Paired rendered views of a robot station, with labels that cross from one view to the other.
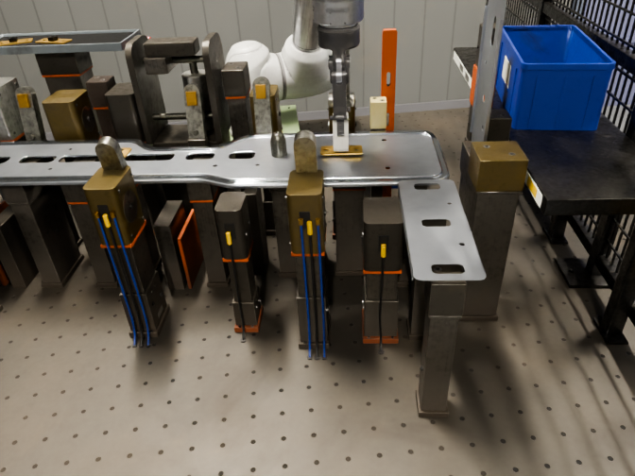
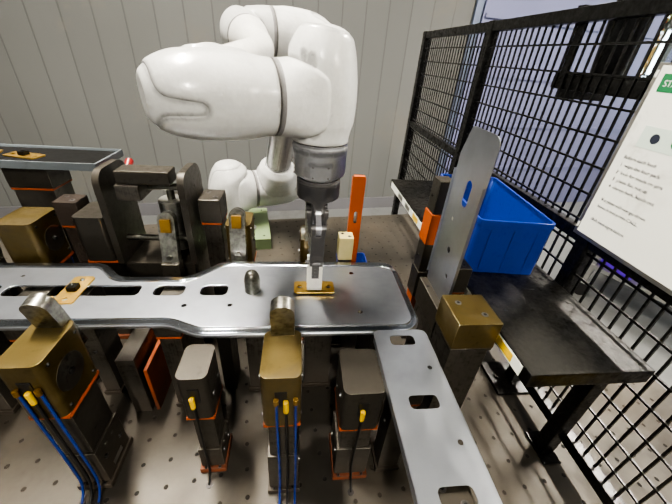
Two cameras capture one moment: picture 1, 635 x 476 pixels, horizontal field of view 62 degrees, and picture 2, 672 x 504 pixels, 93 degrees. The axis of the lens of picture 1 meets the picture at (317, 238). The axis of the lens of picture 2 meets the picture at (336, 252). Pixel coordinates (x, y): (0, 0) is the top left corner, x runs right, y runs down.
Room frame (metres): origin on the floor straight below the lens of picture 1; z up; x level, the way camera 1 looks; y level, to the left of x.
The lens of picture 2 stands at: (0.45, 0.02, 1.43)
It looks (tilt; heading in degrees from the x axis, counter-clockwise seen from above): 32 degrees down; 347
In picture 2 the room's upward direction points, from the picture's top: 5 degrees clockwise
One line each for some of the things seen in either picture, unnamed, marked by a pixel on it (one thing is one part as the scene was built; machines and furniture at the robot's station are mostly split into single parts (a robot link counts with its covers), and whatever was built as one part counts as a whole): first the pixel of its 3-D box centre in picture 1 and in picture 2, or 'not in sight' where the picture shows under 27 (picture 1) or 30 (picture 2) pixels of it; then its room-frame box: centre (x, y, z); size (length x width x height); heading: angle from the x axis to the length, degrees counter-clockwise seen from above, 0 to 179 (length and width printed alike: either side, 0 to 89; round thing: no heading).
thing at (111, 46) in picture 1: (59, 42); (31, 156); (1.37, 0.61, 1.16); 0.37 x 0.14 x 0.02; 85
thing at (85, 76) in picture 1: (86, 130); (65, 237); (1.37, 0.61, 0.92); 0.10 x 0.08 x 0.45; 85
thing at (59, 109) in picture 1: (91, 169); (62, 281); (1.20, 0.55, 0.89); 0.12 x 0.08 x 0.38; 175
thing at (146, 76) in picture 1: (193, 141); (170, 257); (1.21, 0.29, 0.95); 0.18 x 0.13 x 0.49; 85
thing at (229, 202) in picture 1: (239, 271); (206, 421); (0.81, 0.15, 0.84); 0.10 x 0.05 x 0.29; 175
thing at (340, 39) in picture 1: (338, 50); (317, 200); (0.98, -0.06, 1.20); 0.08 x 0.07 x 0.09; 175
